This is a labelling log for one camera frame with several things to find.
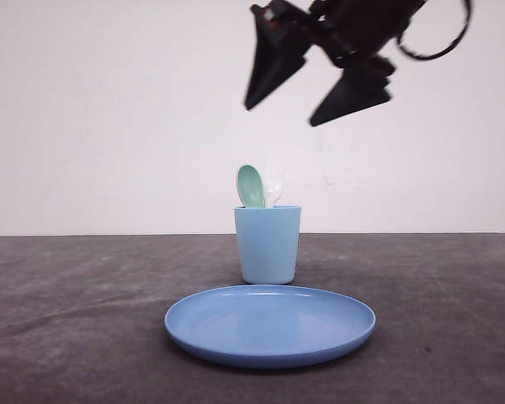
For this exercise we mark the blue plastic plate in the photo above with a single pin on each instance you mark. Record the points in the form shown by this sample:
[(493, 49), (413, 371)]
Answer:
[(269, 326)]

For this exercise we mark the light blue plastic cup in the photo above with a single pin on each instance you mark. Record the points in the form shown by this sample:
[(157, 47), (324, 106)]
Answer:
[(268, 240)]

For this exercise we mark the mint green plastic spoon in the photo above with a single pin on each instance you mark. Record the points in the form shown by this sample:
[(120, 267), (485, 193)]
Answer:
[(250, 187)]

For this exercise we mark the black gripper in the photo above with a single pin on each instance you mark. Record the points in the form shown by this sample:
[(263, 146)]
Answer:
[(345, 30)]

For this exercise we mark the white plastic fork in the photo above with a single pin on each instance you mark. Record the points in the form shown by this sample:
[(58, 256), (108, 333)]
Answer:
[(272, 187)]

